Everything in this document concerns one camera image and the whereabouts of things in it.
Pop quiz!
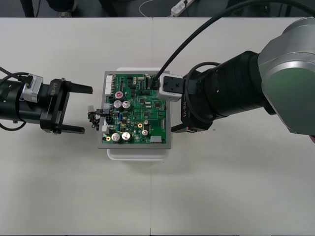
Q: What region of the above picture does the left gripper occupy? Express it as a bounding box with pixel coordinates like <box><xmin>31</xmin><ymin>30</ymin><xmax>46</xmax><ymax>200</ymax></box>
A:
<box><xmin>39</xmin><ymin>78</ymin><xmax>94</xmax><ymax>135</ymax></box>

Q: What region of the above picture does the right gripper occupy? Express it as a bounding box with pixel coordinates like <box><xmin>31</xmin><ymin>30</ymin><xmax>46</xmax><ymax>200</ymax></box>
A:
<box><xmin>171</xmin><ymin>94</ymin><xmax>213</xmax><ymax>134</ymax></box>

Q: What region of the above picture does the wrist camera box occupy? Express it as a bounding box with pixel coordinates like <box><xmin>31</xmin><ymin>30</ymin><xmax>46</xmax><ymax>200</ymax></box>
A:
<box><xmin>21</xmin><ymin>74</ymin><xmax>44</xmax><ymax>103</ymax></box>
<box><xmin>156</xmin><ymin>73</ymin><xmax>186</xmax><ymax>102</ymax></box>

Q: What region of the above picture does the white power strip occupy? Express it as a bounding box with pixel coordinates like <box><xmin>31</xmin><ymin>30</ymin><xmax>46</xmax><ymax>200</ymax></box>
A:
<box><xmin>170</xmin><ymin>0</ymin><xmax>195</xmax><ymax>17</ymax></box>

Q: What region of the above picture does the green circuit board grey frame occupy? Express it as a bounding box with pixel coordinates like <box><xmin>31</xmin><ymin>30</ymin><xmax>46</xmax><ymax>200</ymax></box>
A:
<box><xmin>97</xmin><ymin>70</ymin><xmax>172</xmax><ymax>150</ymax></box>

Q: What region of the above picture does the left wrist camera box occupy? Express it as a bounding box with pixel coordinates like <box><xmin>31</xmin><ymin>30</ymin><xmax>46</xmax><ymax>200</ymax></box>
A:
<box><xmin>21</xmin><ymin>74</ymin><xmax>44</xmax><ymax>103</ymax></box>

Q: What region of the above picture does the person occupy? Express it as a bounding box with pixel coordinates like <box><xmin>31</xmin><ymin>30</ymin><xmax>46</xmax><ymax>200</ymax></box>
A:
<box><xmin>19</xmin><ymin>0</ymin><xmax>78</xmax><ymax>18</ymax></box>

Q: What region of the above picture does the thin white cable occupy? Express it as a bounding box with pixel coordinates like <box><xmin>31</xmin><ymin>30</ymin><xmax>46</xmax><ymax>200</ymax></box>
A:
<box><xmin>139</xmin><ymin>0</ymin><xmax>173</xmax><ymax>18</ymax></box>

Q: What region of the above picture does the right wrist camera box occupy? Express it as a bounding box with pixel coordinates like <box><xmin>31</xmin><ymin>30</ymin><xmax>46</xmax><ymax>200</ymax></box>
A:
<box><xmin>156</xmin><ymin>73</ymin><xmax>186</xmax><ymax>102</ymax></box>

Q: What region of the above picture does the red black green cable bundle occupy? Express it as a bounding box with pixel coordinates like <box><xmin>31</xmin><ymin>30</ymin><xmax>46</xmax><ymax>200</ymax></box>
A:
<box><xmin>87</xmin><ymin>105</ymin><xmax>104</xmax><ymax>130</ymax></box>

